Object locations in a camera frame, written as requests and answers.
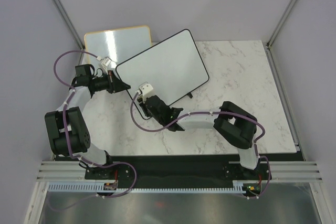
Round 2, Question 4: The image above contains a black-framed whiteboard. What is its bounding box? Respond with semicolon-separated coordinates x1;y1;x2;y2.
115;29;209;105

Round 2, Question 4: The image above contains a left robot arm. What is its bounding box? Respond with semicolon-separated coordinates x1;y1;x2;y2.
45;64;131;179

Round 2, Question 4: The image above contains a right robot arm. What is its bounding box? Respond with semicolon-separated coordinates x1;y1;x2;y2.
136;95;259;179

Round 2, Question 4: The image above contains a yellow-framed whiteboard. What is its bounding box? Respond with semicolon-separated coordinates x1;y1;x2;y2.
84;25;152;70

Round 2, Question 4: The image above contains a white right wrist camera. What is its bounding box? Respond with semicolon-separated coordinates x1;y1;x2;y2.
139;82;155;100

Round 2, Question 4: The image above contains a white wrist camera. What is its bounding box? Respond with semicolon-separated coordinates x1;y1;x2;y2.
139;82;155;100
99;57;114;71

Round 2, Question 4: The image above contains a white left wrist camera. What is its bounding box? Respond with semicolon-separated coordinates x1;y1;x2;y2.
99;57;114;71

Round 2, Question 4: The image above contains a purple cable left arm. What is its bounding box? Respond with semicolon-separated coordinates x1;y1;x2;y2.
54;50;103;91

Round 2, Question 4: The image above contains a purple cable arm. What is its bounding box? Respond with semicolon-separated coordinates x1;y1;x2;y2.
54;50;103;91
130;91;265;161

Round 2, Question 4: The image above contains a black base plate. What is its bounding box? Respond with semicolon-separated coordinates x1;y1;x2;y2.
79;155;271;188

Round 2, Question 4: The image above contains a white slotted cable duct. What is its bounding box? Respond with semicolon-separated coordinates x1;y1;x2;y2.
48;182;246;194

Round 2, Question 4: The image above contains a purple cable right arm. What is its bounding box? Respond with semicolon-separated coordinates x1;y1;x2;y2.
130;91;265;161

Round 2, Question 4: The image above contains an aluminium frame left post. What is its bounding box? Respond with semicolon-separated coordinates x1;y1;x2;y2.
36;0;87;51

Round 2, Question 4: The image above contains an aluminium frame post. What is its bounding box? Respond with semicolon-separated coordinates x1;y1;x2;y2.
265;0;314;50
36;0;87;51

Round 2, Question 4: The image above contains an aluminium rail front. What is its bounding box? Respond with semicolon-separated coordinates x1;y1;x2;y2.
36;161;322;183

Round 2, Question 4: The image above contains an aluminium frame right post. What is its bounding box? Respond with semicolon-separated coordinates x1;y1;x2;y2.
265;0;314;50

